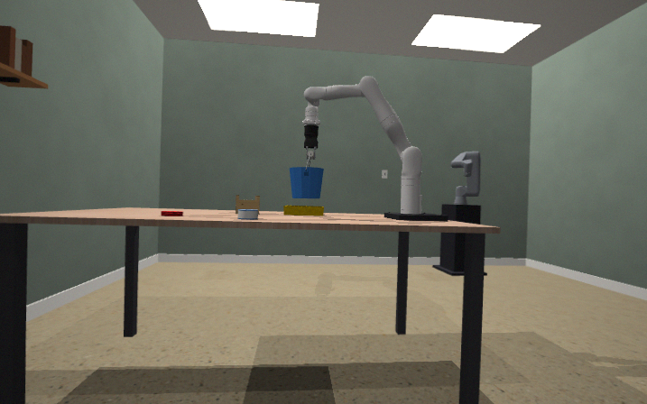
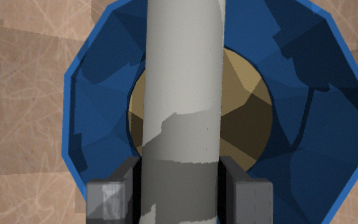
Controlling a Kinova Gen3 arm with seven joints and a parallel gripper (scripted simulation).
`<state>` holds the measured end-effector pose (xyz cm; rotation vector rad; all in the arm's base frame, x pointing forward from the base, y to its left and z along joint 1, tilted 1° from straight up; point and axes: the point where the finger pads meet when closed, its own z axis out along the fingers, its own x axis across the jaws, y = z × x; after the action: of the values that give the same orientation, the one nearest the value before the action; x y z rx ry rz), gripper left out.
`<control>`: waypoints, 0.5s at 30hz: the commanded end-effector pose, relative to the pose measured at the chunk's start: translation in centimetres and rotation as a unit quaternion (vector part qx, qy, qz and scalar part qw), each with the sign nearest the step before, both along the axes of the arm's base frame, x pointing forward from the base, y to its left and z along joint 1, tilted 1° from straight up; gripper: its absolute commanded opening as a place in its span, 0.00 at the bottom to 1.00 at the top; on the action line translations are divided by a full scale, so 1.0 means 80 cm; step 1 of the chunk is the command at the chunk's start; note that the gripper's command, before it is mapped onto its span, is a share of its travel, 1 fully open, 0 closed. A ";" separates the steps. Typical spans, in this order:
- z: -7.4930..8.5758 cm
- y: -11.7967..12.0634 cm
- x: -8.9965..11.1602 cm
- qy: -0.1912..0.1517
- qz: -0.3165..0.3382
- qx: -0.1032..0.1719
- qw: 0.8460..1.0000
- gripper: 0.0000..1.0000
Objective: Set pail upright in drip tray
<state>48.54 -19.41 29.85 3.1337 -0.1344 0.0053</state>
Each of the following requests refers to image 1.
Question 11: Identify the yellow shallow tray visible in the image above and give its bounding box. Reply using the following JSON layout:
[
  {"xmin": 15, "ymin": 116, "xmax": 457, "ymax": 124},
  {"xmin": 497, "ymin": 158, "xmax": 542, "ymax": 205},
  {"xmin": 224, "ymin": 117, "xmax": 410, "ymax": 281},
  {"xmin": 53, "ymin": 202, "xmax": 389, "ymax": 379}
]
[{"xmin": 283, "ymin": 206, "xmax": 324, "ymax": 216}]

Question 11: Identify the small brown wooden crate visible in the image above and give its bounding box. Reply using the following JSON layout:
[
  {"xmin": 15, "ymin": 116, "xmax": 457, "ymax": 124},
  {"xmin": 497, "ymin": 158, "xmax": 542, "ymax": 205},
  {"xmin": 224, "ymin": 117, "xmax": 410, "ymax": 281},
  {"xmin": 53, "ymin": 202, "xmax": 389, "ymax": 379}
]
[{"xmin": 236, "ymin": 195, "xmax": 260, "ymax": 214}]

